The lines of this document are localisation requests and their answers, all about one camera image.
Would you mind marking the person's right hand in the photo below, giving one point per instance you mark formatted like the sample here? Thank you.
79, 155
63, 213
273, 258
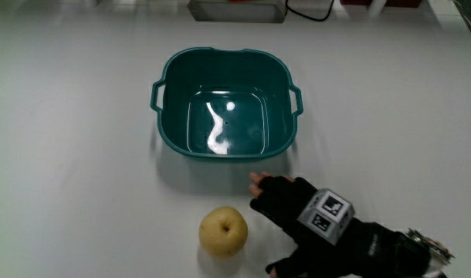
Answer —
336, 247

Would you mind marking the yellow pear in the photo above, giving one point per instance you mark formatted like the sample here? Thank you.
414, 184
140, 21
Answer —
222, 231

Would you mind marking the white desk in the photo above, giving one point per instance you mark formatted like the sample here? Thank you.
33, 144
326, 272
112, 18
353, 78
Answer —
65, 135

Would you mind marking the teal plastic basin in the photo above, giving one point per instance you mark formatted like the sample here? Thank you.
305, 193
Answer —
226, 116

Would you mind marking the white cylinder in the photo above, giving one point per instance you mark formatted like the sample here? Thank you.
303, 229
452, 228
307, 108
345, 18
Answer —
376, 7

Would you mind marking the grey metal box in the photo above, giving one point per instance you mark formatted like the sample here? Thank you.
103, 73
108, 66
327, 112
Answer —
237, 11

